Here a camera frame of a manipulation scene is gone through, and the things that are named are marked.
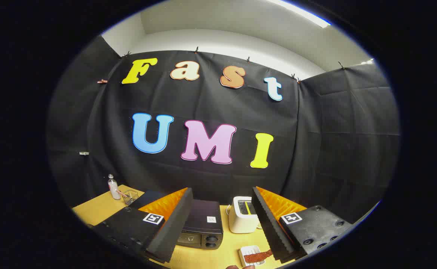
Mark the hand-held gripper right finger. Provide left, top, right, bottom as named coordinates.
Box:
left=251, top=186, right=353, bottom=263

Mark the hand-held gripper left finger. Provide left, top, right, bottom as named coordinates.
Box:
left=91, top=188, right=194, bottom=264

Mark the reddish-brown meat strip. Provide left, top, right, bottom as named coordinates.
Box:
left=244, top=250, right=273, bottom=264

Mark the black toaster oven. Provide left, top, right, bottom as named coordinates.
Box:
left=130, top=190, right=224, bottom=250

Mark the white toaster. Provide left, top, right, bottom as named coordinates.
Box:
left=228, top=196, right=261, bottom=234

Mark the white rectangular dish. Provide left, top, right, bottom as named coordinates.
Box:
left=238, top=245, right=267, bottom=267

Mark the clear plastic bottle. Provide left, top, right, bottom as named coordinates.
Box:
left=108, top=174, right=121, bottom=200

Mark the black backdrop cloth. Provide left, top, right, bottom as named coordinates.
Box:
left=46, top=35, right=401, bottom=225

